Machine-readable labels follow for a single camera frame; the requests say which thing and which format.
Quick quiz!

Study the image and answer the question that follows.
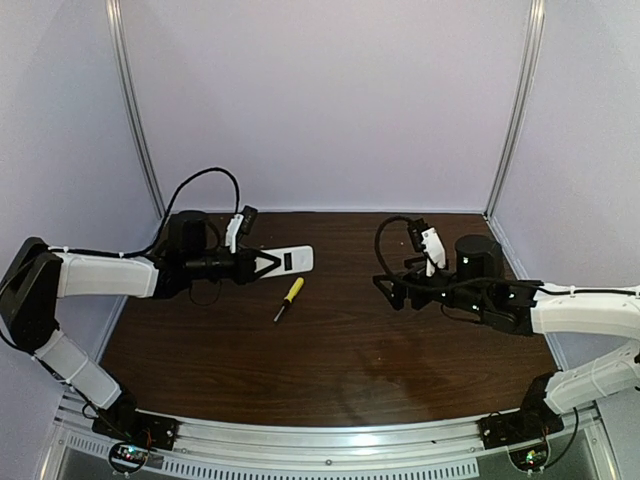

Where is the white red remote control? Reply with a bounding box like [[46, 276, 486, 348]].
[[258, 245, 314, 278]]

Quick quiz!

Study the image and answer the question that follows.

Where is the yellow handled screwdriver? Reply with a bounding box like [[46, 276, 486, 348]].
[[273, 277, 305, 323]]

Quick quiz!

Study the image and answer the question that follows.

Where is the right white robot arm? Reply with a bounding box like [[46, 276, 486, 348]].
[[372, 230, 639, 447]]

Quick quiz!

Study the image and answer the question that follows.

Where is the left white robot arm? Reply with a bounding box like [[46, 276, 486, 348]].
[[1, 207, 314, 437]]

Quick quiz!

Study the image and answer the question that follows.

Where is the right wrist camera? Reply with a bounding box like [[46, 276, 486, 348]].
[[407, 219, 447, 277]]

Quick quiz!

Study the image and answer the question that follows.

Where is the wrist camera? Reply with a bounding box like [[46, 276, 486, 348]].
[[407, 219, 447, 277], [224, 205, 258, 254]]

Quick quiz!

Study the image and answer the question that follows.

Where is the right black camera cable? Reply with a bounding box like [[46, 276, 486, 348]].
[[374, 214, 481, 296]]

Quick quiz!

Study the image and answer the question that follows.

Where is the black camera cable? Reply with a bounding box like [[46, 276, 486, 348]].
[[119, 167, 241, 261], [374, 214, 481, 296]]

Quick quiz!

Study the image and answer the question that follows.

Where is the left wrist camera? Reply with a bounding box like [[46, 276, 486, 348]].
[[224, 205, 258, 254]]

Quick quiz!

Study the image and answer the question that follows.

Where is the left black camera cable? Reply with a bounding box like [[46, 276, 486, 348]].
[[119, 167, 241, 261]]

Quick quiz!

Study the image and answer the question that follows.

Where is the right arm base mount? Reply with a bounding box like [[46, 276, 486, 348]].
[[477, 373, 580, 475]]

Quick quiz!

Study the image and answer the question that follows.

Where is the right aluminium frame post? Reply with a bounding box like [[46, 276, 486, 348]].
[[484, 0, 546, 221]]

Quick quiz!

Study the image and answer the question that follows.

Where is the aluminium frame post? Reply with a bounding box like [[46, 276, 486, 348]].
[[105, 0, 166, 218], [484, 0, 546, 221]]

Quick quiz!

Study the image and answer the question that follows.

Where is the front aluminium rail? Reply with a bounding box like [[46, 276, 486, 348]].
[[49, 389, 621, 480]]

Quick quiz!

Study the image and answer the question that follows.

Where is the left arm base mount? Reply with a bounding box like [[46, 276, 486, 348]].
[[91, 393, 179, 478]]

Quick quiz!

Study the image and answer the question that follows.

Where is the left aluminium frame post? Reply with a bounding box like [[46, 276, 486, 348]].
[[105, 0, 166, 218]]

